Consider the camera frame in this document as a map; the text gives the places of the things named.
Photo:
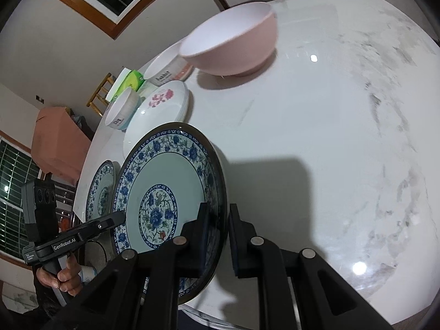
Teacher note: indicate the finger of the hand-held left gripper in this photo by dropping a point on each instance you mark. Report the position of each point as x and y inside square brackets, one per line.
[113, 220]

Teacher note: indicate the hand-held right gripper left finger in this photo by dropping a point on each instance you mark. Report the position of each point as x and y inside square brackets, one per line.
[204, 228]

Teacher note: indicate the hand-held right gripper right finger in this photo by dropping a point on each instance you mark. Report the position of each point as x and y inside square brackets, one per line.
[234, 240]

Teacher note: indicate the large blue floral plate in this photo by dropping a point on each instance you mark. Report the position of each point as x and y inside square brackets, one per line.
[172, 172]

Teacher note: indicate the white bowl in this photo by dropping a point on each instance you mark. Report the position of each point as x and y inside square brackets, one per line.
[125, 110]
[165, 65]

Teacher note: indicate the pink bowl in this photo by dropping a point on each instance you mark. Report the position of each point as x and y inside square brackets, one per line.
[240, 48]

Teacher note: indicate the person's left hand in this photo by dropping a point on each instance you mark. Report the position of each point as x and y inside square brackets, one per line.
[70, 278]

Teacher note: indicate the small blue floral plate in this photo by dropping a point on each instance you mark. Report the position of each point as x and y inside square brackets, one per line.
[101, 185]

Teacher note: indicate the glossy dark wooden chair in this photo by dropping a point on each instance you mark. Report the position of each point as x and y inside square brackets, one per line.
[65, 196]

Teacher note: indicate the barred window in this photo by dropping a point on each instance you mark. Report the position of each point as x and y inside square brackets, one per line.
[13, 178]

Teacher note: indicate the pink cloth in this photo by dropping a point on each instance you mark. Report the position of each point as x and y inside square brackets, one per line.
[58, 141]

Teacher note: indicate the white plate with pink flower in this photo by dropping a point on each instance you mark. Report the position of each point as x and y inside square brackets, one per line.
[161, 106]

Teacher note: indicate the bamboo chair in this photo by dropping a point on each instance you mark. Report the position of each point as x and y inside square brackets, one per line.
[105, 80]

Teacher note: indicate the green tissue box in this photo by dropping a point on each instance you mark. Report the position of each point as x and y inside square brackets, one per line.
[132, 80]

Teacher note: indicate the wall socket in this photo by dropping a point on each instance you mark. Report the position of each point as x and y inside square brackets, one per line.
[40, 99]

